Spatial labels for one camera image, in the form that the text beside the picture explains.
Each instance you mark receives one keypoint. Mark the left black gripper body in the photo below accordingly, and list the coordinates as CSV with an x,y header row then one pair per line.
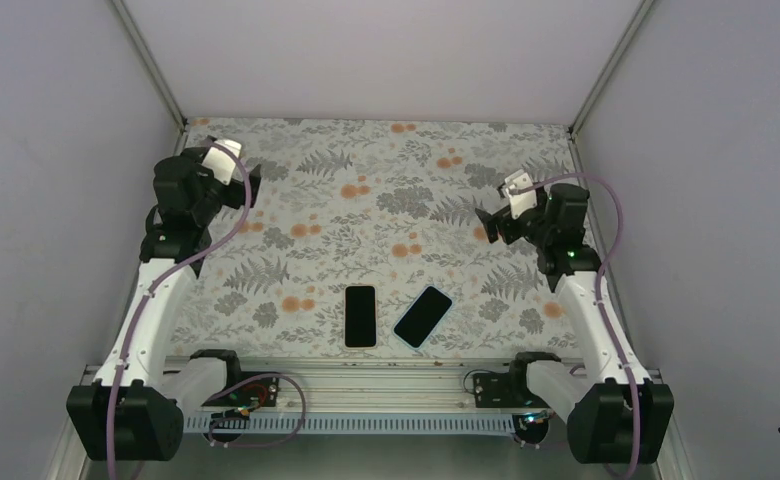
x,y
206,210

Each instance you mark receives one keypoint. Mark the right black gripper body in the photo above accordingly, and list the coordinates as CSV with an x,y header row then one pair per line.
x,y
509,235

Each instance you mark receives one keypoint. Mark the light blue phone case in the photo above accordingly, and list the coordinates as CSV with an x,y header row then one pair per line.
x,y
444,296

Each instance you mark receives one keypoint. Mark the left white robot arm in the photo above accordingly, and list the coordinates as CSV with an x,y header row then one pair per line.
x,y
133,410

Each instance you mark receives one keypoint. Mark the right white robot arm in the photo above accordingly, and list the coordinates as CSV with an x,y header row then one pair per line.
x,y
616,414

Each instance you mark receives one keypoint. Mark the floral patterned mat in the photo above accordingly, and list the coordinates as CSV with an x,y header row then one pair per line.
x,y
389,204

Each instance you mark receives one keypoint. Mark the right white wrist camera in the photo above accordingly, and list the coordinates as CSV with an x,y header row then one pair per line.
x,y
518,189

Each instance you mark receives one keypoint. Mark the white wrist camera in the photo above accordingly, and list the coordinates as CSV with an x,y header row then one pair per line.
x,y
518,189
221,158

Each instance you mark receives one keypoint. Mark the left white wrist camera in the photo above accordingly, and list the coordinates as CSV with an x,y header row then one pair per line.
x,y
221,158

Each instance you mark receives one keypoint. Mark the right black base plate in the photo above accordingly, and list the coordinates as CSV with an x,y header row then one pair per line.
x,y
494,390

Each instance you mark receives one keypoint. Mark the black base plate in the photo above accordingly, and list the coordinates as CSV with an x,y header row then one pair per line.
x,y
494,390
253,395

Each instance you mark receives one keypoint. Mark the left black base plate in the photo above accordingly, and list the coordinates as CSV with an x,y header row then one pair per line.
x,y
253,395

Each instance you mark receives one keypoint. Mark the aluminium mounting rail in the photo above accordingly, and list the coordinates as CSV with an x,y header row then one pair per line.
x,y
348,388

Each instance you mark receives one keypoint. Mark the white slotted cable duct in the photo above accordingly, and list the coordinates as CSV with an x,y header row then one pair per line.
x,y
378,424

